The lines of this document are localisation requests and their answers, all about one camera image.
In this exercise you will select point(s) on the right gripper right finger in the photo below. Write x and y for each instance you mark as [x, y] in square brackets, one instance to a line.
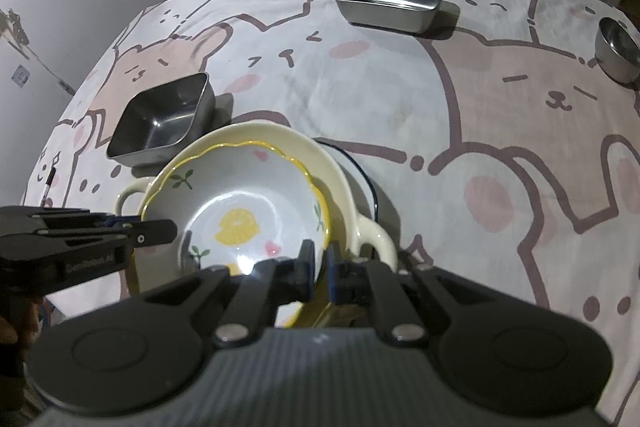
[372, 285]

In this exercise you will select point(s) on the person right hand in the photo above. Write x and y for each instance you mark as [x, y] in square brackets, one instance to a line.
[19, 326]

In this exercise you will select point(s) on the yellow rimmed lemon bowl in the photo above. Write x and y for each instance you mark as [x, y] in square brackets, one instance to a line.
[233, 205]

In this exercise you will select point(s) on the cartoon bear tablecloth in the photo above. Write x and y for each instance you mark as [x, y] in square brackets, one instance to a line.
[499, 148]

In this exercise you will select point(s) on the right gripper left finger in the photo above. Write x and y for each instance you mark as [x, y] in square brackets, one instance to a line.
[258, 295]

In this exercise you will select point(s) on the small round steel bowl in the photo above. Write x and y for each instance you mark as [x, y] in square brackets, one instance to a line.
[616, 51]

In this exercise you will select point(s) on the cream two-handled bowl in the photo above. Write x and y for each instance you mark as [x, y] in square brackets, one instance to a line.
[348, 226]

